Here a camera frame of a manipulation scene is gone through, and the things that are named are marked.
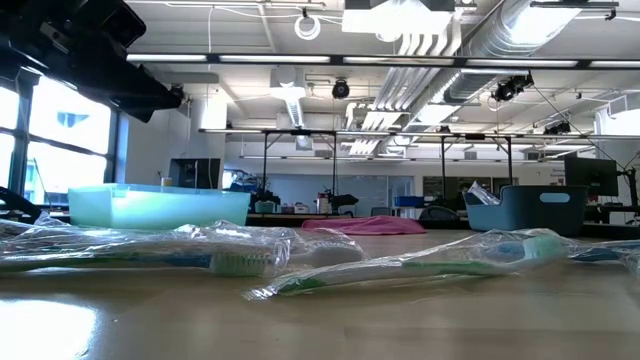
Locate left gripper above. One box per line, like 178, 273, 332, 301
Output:
29, 0, 184, 124

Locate dark computer monitor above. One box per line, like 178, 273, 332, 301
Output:
168, 157, 223, 190
563, 156, 620, 196

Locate light teal translucent tray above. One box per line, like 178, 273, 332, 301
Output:
68, 183, 251, 232

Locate ceiling light strip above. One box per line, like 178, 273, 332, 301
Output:
124, 52, 640, 70

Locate white ceiling louvre panels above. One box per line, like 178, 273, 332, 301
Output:
344, 29, 466, 157

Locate magenta microfibre cloth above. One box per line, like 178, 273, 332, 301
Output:
301, 215, 428, 237

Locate grey-blue plastic bin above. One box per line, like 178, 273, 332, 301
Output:
463, 184, 591, 234

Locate black curved cable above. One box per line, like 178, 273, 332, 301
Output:
0, 186, 42, 225

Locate black gantry frame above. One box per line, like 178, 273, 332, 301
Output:
259, 128, 516, 201

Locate white cable coil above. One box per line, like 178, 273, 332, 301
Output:
293, 13, 322, 42

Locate black ceiling camera rig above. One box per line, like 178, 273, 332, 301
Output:
491, 73, 535, 104

